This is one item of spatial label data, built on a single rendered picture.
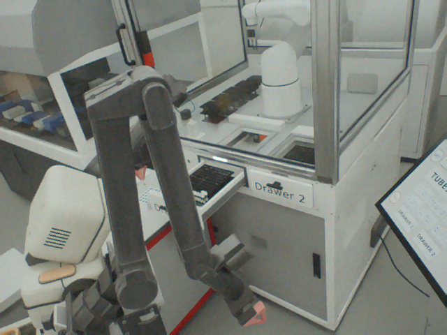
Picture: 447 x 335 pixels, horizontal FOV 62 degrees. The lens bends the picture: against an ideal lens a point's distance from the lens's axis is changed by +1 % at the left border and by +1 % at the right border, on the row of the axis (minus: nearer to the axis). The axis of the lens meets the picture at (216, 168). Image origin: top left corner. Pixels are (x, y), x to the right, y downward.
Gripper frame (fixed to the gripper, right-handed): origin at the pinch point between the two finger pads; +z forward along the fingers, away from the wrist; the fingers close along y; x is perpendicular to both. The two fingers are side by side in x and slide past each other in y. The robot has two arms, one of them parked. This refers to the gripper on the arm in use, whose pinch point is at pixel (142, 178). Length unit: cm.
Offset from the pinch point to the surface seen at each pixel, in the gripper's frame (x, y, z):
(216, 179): -11.1, -32.8, 2.9
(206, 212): 7.7, -37.6, 6.5
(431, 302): 10, -118, 25
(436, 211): 10, -116, -11
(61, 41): -23, 49, -59
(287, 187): -13, -65, 4
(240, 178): -16.9, -41.9, 4.9
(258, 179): -16, -51, 3
